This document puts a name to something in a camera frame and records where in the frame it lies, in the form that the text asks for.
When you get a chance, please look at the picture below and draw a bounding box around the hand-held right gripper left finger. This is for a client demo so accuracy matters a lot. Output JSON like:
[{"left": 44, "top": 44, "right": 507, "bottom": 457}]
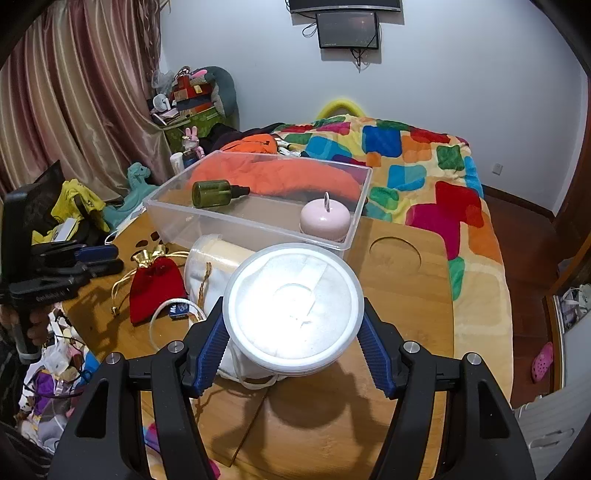
[{"left": 48, "top": 298, "right": 232, "bottom": 480}]

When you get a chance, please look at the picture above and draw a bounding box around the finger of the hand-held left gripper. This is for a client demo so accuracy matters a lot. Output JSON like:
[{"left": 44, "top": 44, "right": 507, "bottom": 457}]
[
  {"left": 34, "top": 240, "right": 118, "bottom": 264},
  {"left": 51, "top": 258, "right": 124, "bottom": 280}
]

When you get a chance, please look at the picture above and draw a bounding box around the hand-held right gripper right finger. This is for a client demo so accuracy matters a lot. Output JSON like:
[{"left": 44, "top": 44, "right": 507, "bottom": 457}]
[{"left": 358, "top": 298, "right": 536, "bottom": 480}]

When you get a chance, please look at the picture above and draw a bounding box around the red velvet pouch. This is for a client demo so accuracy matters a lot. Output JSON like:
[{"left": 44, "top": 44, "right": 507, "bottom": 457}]
[{"left": 111, "top": 247, "right": 188, "bottom": 326}]

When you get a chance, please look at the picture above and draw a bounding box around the white drawstring cloth bag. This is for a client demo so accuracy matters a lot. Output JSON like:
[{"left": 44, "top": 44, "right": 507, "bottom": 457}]
[{"left": 185, "top": 263, "right": 280, "bottom": 386}]

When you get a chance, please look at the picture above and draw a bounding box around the round white lidded container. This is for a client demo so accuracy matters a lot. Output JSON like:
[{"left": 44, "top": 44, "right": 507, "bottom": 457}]
[{"left": 223, "top": 243, "right": 365, "bottom": 377}]

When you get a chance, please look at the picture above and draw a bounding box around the cream clear plastic jar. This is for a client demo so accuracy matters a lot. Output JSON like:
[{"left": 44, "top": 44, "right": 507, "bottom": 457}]
[{"left": 185, "top": 234, "right": 257, "bottom": 305}]

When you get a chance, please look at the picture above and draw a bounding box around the clear plastic storage bin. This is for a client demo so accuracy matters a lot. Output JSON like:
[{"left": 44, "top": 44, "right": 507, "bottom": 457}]
[{"left": 142, "top": 154, "right": 374, "bottom": 252}]

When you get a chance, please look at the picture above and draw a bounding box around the person's left hand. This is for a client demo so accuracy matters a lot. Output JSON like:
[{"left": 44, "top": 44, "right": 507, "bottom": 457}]
[{"left": 27, "top": 307, "right": 58, "bottom": 352}]

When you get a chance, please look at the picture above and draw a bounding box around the yellow cloth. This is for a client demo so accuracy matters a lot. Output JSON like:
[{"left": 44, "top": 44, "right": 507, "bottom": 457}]
[{"left": 30, "top": 179, "right": 112, "bottom": 245}]

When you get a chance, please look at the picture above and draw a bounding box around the black paper bag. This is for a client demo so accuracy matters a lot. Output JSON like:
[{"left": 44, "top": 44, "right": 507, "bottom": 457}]
[{"left": 28, "top": 161, "right": 65, "bottom": 224}]

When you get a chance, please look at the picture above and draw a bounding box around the wooden desk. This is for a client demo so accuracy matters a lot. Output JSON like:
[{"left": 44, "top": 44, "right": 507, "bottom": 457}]
[{"left": 60, "top": 210, "right": 513, "bottom": 480}]

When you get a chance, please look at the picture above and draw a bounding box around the teal plush dinosaur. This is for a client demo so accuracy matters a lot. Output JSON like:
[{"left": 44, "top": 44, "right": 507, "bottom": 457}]
[{"left": 102, "top": 162, "right": 155, "bottom": 232}]

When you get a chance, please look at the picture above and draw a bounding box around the green bottle with black cap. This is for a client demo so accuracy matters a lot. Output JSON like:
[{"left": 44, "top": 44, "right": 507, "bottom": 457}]
[{"left": 191, "top": 180, "right": 251, "bottom": 209}]

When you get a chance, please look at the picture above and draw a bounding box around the pink bunny toy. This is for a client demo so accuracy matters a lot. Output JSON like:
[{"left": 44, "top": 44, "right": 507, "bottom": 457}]
[{"left": 184, "top": 127, "right": 206, "bottom": 158}]

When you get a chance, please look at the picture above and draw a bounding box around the pink round lamp with hook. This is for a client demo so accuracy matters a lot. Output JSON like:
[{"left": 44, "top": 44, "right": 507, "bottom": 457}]
[{"left": 300, "top": 191, "right": 352, "bottom": 243}]

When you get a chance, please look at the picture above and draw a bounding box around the pink satin curtain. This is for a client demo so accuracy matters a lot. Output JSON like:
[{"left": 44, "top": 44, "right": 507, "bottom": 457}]
[{"left": 0, "top": 0, "right": 174, "bottom": 199}]

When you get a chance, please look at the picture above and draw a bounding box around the pink slipper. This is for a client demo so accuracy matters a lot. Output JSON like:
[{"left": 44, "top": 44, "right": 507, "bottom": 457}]
[{"left": 530, "top": 342, "right": 555, "bottom": 384}]

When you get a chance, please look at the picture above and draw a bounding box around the black garment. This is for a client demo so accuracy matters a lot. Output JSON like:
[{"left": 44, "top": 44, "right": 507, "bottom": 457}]
[{"left": 205, "top": 122, "right": 287, "bottom": 151}]

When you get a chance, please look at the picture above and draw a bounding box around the white ribbed appliance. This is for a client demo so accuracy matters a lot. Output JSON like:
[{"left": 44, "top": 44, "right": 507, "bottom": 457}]
[{"left": 512, "top": 388, "right": 583, "bottom": 455}]

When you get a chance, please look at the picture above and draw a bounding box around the red box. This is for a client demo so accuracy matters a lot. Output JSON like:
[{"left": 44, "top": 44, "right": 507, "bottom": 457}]
[{"left": 172, "top": 74, "right": 208, "bottom": 104}]

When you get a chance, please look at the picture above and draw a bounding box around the orange cloth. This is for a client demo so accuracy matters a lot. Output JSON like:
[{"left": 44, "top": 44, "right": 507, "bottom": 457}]
[{"left": 189, "top": 134, "right": 361, "bottom": 201}]

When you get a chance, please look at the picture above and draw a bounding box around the grey plush cushion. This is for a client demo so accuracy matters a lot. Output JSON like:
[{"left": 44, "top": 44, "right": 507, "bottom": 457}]
[{"left": 203, "top": 66, "right": 238, "bottom": 125}]

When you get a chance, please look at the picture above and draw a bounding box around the colourful patchwork blanket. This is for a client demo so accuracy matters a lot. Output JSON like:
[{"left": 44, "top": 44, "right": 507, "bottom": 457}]
[{"left": 272, "top": 115, "right": 513, "bottom": 398}]

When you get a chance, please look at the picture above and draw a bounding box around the yellow foam hoop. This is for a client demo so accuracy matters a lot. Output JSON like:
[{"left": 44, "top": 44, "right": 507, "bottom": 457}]
[{"left": 321, "top": 97, "right": 365, "bottom": 121}]

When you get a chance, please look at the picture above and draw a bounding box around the small wall monitor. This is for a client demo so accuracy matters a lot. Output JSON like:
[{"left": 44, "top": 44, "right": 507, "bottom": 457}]
[{"left": 316, "top": 11, "right": 380, "bottom": 49}]

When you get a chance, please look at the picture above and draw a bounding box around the large wall monitor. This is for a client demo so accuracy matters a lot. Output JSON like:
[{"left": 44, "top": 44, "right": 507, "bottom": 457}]
[{"left": 288, "top": 0, "right": 402, "bottom": 13}]

